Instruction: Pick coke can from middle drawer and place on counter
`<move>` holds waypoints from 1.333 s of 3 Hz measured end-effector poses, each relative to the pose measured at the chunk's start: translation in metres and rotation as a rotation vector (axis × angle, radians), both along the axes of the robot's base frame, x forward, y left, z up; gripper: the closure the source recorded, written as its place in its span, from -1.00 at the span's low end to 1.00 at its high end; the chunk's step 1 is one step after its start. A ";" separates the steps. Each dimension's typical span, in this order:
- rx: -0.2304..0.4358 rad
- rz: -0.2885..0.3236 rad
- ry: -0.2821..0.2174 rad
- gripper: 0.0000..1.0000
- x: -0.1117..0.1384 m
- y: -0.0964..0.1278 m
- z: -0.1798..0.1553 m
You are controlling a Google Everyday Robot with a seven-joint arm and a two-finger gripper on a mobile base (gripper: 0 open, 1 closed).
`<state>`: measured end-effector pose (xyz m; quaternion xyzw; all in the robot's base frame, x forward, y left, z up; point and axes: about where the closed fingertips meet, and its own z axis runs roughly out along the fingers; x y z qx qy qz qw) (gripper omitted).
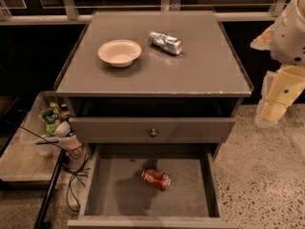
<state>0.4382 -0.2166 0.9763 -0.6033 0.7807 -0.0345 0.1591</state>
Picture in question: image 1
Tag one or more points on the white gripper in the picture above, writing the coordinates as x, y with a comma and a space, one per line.
288, 37

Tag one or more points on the crushed red coke can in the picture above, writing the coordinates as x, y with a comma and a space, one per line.
158, 179

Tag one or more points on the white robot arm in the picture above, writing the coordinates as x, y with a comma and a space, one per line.
285, 40

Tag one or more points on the crushed silver can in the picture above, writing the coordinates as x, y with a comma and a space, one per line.
166, 42

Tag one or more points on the round metal drawer knob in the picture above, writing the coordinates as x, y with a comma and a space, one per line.
153, 133

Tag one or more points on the grey wooden drawer cabinet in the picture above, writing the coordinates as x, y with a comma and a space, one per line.
205, 80

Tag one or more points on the open grey middle drawer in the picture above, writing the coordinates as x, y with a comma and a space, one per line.
116, 196

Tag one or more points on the closed grey top drawer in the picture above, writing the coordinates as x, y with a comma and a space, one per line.
137, 129

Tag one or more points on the metal window railing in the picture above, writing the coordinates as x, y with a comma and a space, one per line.
59, 12

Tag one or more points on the white paper bowl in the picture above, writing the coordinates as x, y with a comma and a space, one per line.
119, 53

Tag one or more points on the white cup in bin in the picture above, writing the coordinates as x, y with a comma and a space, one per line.
63, 128

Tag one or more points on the green snack bag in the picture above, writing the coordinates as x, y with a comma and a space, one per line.
51, 116

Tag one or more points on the clear plastic bin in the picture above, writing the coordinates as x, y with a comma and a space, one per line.
31, 155

